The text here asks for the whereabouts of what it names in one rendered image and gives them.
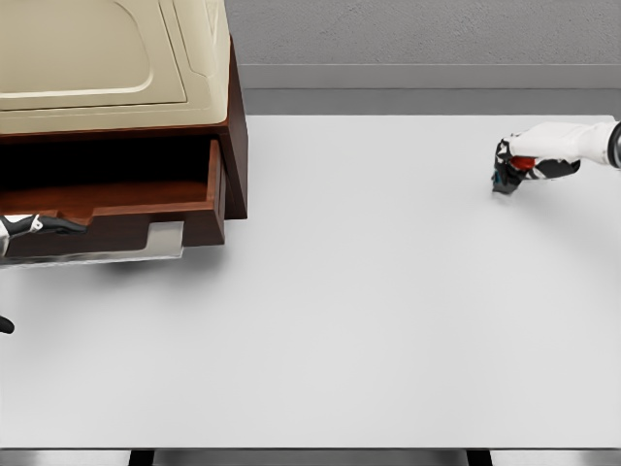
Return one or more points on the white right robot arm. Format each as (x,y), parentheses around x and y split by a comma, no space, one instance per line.
(604,143)

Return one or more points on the brown cabinet with beige top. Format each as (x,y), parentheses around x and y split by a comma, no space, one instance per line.
(97,48)

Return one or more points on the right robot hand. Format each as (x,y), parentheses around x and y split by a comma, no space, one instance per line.
(548,138)

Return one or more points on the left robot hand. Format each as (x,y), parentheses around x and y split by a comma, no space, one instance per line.
(43,224)

